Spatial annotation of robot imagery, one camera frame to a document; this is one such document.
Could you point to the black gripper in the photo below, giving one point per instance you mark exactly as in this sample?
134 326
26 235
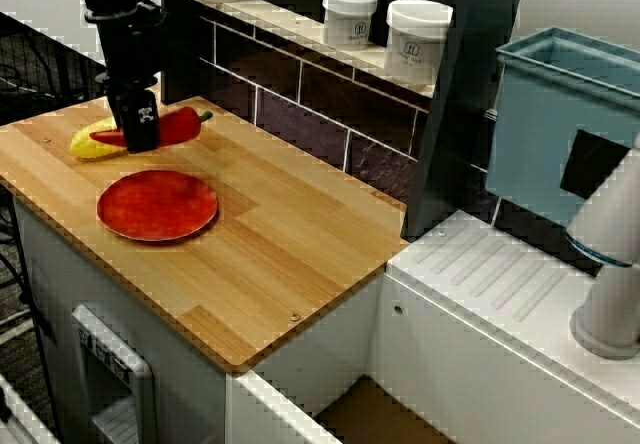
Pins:
130 49

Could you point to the yellow toy corn cob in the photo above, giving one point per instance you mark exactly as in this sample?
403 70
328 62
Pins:
95 146

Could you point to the red toy pepper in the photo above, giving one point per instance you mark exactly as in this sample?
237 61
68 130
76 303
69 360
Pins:
180 124

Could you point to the red round plate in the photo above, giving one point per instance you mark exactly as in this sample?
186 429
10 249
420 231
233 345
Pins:
157 206

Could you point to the black mesh netting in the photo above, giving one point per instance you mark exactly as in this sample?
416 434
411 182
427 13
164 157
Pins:
30 64

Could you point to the beige wooden shelf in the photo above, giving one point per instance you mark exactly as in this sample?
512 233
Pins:
270 14

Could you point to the dark tile backsplash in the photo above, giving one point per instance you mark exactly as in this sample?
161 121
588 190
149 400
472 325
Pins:
320 124

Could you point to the grey dispenser panel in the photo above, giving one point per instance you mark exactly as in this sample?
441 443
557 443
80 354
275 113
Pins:
125 384

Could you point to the white toy kitchen cabinet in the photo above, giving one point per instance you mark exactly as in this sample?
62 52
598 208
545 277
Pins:
190 389

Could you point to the teal plastic bin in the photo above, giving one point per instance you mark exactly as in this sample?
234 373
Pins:
530 129

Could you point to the white toy sink unit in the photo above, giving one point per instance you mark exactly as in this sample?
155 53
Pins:
500 364

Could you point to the silver aluminium frame rail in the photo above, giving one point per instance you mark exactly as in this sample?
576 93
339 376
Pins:
15 414

